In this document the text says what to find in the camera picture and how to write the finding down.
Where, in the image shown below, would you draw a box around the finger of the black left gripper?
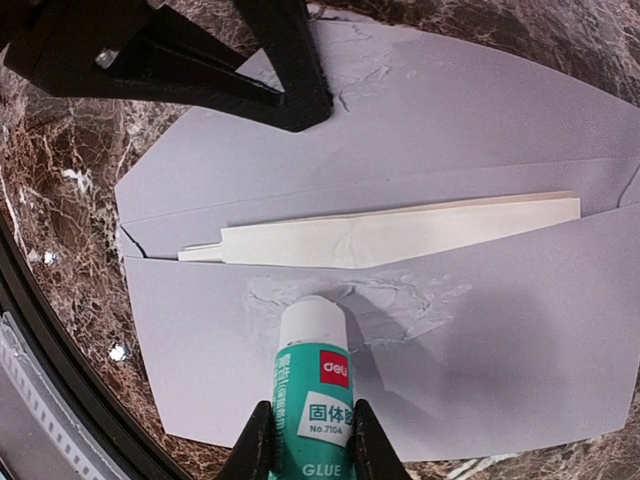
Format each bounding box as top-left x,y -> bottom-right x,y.
1,1 -> 284,110
232,1 -> 333,133

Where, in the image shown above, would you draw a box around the small white-capped glue bottle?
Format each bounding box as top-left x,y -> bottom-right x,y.
269,296 -> 354,479

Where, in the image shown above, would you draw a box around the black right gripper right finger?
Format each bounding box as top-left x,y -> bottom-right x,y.
353,399 -> 408,480

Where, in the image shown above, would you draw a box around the black front rail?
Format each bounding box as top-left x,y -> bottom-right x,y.
1,221 -> 190,479

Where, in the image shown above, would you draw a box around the white slotted cable duct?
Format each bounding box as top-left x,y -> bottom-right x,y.
1,312 -> 127,480

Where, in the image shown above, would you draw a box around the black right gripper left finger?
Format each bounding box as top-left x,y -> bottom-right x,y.
227,400 -> 274,480

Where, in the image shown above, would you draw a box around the grey paper envelope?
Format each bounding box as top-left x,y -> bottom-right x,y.
115,21 -> 639,461

